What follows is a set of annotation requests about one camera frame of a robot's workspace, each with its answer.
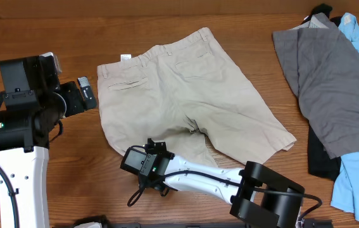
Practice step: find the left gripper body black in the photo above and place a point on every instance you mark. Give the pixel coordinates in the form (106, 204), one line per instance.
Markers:
(75, 104)

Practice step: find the beige shorts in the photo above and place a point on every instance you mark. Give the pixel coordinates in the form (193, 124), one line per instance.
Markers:
(188, 93)

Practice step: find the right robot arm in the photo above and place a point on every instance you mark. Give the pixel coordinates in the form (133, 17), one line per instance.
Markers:
(259, 196)

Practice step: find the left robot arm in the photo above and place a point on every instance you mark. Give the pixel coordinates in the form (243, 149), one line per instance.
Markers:
(32, 104)

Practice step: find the black garment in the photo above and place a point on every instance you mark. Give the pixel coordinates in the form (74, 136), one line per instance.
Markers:
(319, 163)

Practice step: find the grey t-shirt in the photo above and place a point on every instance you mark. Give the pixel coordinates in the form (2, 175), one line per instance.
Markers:
(321, 67)

